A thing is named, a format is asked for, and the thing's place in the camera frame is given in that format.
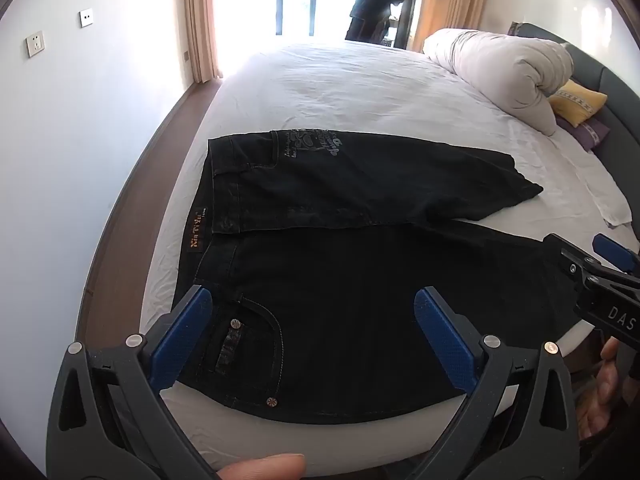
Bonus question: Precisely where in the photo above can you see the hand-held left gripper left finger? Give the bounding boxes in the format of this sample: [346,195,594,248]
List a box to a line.
[47,285,222,480]

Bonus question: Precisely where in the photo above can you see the yellow patterned pillow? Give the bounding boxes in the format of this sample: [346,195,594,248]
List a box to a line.
[548,79,608,128]

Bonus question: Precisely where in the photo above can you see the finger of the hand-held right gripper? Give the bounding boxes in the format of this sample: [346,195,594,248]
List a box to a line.
[542,233,603,281]
[592,233,640,277]

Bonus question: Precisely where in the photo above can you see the person's right hand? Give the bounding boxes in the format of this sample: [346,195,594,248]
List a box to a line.
[580,337,627,442]

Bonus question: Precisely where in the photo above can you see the person's left hand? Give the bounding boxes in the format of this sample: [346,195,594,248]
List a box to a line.
[217,453,307,480]

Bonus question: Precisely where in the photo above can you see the purple pillow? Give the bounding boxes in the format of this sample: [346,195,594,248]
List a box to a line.
[556,115,612,152]

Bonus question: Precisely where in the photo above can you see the rolled white duvet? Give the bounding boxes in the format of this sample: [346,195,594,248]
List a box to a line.
[422,27,575,137]

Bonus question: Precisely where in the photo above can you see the black hanging garment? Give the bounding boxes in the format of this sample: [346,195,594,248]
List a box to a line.
[344,0,409,44]

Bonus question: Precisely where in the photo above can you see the bed with white sheet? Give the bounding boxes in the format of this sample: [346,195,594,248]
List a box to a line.
[139,40,636,472]

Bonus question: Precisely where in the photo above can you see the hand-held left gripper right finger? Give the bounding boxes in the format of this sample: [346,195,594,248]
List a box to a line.
[409,287,587,480]

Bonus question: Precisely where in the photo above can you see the dark grey padded headboard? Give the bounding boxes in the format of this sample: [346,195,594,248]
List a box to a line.
[509,22,640,251]

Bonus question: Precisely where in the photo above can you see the black denim pants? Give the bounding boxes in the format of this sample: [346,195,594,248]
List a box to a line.
[171,129,583,425]

